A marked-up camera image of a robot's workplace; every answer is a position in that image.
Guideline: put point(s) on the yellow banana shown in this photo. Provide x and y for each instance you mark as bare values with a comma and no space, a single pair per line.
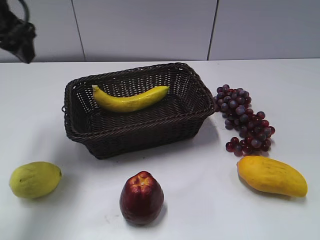
131,103

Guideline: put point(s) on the orange yellow mango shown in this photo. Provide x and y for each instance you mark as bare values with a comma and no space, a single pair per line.
271,176

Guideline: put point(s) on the red apple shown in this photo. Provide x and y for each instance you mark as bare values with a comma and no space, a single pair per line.
141,199

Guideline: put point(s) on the dark woven basket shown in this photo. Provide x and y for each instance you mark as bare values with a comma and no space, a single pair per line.
105,134

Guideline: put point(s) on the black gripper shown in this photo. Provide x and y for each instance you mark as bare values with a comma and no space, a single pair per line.
17,35

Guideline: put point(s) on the purple grape bunch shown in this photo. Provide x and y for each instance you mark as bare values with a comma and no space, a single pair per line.
254,130

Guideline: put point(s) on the yellow lemon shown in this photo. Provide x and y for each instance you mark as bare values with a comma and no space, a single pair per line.
35,179

